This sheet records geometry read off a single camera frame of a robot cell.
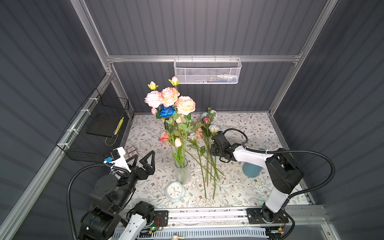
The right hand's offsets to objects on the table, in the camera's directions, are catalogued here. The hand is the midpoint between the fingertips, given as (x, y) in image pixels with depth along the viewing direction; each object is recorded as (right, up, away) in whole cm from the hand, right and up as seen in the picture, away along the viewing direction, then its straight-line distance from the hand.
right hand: (214, 149), depth 94 cm
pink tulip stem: (-20, +7, -25) cm, 33 cm away
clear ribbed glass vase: (-18, -9, -17) cm, 27 cm away
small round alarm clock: (-23, -20, -14) cm, 34 cm away
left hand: (-31, +4, -37) cm, 48 cm away
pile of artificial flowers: (-4, +13, +11) cm, 17 cm away
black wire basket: (-59, +14, -22) cm, 65 cm away
